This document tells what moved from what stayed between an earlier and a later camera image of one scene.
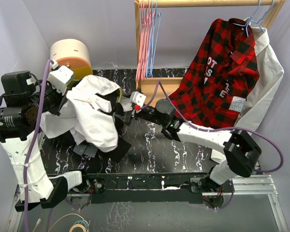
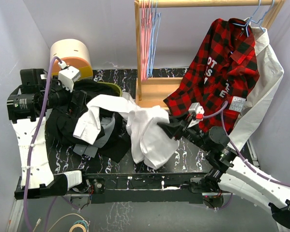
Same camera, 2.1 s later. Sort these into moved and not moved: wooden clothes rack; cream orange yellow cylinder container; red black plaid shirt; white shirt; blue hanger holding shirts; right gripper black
Moved: white shirt; right gripper black
Not moved: cream orange yellow cylinder container; wooden clothes rack; red black plaid shirt; blue hanger holding shirts
